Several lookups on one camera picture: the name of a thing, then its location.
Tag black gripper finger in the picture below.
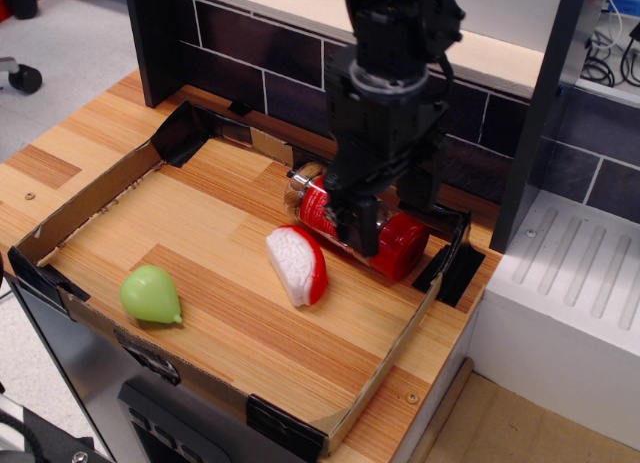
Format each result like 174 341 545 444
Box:
398 148 445 213
327 191 379 257

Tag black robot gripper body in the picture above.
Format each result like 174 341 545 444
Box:
325 45 448 197

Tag red-lidded spice bottle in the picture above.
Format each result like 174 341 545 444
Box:
284 162 429 281

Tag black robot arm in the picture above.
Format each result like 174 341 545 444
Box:
324 0 465 257

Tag cardboard fence with black tape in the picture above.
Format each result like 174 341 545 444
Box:
1 94 499 462

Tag red and white toy slice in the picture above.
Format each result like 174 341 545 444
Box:
266 225 328 307

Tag white sink drainboard unit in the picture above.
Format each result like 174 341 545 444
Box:
469 192 639 448

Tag green toy pear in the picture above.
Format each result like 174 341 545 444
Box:
119 265 182 324

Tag dark left side panel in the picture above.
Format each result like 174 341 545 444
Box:
126 0 194 108

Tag black oven control panel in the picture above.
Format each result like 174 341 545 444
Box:
117 380 281 463

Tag black office chair caster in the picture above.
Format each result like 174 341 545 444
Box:
1 57 42 94

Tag black cables in background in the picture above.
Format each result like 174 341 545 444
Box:
582 27 640 88

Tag dark grey vertical post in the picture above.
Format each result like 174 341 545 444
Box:
490 0 600 253

